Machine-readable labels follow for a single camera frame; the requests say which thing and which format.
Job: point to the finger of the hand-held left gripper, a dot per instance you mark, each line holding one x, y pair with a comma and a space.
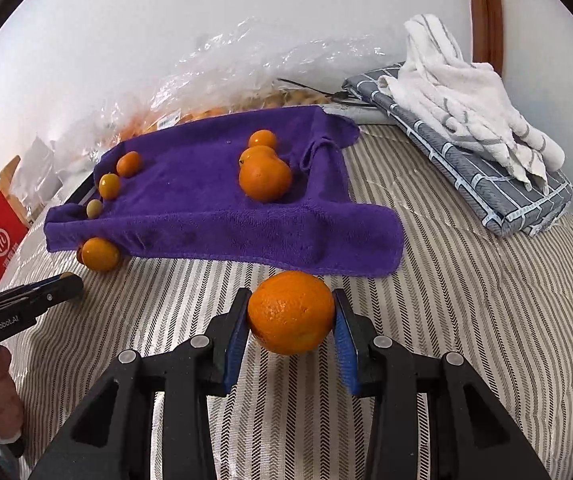
31, 284
51, 292

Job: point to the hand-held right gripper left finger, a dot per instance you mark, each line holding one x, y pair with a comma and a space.
236, 340

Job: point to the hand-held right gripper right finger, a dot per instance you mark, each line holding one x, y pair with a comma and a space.
346, 350

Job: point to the small red fruit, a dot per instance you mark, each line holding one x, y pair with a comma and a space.
80, 255

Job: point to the round orange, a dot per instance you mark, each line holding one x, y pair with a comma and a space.
291, 312

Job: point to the medium orange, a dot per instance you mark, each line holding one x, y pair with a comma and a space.
100, 254

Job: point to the small green fruit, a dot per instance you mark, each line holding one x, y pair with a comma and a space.
94, 208

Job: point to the black tray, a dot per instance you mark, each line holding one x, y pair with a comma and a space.
85, 191

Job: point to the small yellow-orange fruit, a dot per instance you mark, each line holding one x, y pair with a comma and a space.
110, 185

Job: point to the purple towel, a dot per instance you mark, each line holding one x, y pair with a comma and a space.
191, 210

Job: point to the large orange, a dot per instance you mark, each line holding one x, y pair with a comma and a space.
265, 177

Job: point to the person's left hand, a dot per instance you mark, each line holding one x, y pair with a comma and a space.
4, 390

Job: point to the red paper bag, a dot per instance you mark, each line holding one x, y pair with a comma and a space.
1, 240

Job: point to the striped bed quilt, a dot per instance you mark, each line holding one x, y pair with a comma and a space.
466, 335

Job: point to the grey plastic bag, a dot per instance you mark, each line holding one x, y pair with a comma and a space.
51, 155

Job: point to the grey checked folded cloth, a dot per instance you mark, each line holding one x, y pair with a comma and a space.
516, 195

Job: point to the clear plastic bag of kumquats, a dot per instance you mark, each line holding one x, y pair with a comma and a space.
286, 70

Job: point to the white striped towel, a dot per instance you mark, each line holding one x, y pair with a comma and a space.
466, 100

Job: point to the brown wooden door frame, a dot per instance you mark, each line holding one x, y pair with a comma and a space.
486, 10

